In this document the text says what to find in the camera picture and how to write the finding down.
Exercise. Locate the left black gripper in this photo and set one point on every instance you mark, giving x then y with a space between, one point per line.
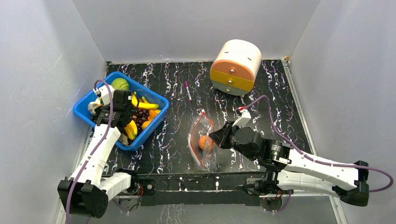
132 111

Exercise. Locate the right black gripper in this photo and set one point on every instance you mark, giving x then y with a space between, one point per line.
225 137

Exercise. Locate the peach fruit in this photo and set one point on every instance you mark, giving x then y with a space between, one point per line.
205 143

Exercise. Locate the yellow banana bunch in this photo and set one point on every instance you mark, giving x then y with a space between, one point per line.
131 130

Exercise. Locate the clear zip top bag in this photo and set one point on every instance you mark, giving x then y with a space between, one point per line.
204 160

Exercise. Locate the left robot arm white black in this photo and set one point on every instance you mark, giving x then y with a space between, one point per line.
86 192

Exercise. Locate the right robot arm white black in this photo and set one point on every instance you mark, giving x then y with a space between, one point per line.
288 170

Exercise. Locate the single yellow banana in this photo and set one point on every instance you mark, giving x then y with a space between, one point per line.
144 104

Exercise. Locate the dark purple grapes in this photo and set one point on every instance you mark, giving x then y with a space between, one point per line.
141 119

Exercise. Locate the green cabbage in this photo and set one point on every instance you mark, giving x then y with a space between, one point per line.
120 84

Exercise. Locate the white garlic bulb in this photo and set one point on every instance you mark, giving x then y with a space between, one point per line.
92 106

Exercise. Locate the blue plastic bin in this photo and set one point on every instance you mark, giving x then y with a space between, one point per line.
81 111

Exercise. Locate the pink marker pen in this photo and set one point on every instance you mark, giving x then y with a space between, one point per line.
188 91

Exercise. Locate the round pastel drawer cabinet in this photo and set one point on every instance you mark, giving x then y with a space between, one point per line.
235 68

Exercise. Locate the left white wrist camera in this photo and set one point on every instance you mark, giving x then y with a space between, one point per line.
103 95

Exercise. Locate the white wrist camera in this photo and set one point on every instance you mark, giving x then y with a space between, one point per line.
103 95
244 117

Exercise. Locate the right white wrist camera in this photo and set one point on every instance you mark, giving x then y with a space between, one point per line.
244 117

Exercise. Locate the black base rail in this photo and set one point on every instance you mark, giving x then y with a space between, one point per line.
198 188

